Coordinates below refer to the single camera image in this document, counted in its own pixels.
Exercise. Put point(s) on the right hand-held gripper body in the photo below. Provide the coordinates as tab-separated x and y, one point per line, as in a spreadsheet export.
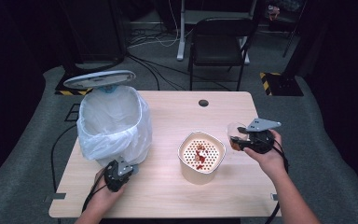
261	141

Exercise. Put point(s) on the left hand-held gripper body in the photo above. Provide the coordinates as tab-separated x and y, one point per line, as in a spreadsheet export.
115	177

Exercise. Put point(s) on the clear plastic cup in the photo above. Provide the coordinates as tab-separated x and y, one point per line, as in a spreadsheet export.
233	130

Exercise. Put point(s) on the white bin with plastic liner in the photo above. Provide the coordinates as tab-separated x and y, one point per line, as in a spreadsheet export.
115	124

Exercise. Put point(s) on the beige bucket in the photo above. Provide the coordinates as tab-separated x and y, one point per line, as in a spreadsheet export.
199	177

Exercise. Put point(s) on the white bin lid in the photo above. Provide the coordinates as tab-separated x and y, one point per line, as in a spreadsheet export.
99	79

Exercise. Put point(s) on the person's left hand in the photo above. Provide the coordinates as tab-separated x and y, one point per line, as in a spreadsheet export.
104	199

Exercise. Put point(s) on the person's right hand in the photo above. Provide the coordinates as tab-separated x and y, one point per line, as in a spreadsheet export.
272	163

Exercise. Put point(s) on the perforated strainer insert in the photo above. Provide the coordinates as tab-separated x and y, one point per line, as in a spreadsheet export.
213	152

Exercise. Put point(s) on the red brown food scraps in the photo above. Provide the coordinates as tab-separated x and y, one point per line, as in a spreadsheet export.
201	157

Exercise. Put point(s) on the black base with hazard tape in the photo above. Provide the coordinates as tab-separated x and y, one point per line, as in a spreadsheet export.
281	84
74	88

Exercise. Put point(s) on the black folding chair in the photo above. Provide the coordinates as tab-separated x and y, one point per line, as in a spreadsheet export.
217	46

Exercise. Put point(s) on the black cabinet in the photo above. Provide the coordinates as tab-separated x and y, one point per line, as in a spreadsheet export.
96	31

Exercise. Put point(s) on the white metal desk frame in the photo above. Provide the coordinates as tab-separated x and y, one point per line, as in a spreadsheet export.
180	37

